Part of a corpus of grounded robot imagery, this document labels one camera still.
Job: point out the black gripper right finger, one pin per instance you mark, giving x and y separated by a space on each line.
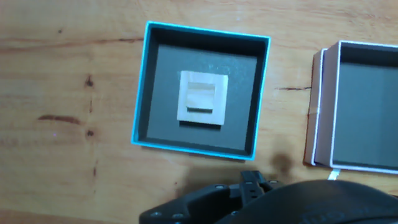
269 185

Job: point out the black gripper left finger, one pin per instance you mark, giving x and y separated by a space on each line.
199 205

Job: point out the large wooden cube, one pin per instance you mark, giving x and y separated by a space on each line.
192 116

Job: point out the teal edged gift box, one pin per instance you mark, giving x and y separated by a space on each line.
168 93

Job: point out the pink gift box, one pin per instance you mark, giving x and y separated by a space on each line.
367 109

